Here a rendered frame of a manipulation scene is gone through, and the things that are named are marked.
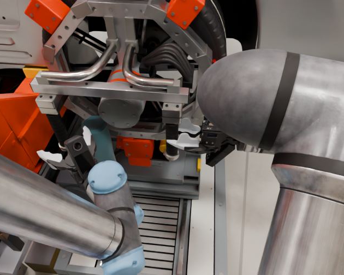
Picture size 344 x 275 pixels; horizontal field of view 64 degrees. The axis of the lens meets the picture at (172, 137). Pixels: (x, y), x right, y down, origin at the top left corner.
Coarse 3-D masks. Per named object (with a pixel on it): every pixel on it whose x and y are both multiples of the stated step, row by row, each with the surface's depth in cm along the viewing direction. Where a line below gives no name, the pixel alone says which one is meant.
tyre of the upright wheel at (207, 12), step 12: (72, 0) 82; (168, 0) 79; (216, 0) 96; (204, 12) 81; (216, 12) 90; (192, 24) 84; (204, 24) 83; (216, 24) 84; (48, 36) 92; (204, 36) 86; (216, 36) 86; (216, 48) 89; (216, 60) 92; (84, 96) 111; (156, 120) 117
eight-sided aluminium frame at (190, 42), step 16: (80, 0) 74; (96, 0) 74; (112, 0) 74; (128, 0) 76; (144, 0) 76; (160, 0) 75; (80, 16) 77; (128, 16) 76; (144, 16) 75; (160, 16) 74; (64, 32) 81; (176, 32) 82; (192, 32) 81; (48, 48) 86; (192, 48) 80; (208, 48) 85; (48, 64) 90; (64, 64) 95; (208, 64) 84; (80, 96) 106; (80, 112) 106; (96, 112) 111; (192, 112) 99; (112, 128) 111; (128, 128) 111; (144, 128) 115; (160, 128) 111
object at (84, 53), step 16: (80, 32) 92; (144, 32) 90; (64, 48) 95; (80, 48) 108; (96, 48) 96; (80, 64) 103; (112, 64) 101; (160, 64) 98; (96, 80) 117; (192, 96) 105; (144, 112) 119; (160, 112) 116
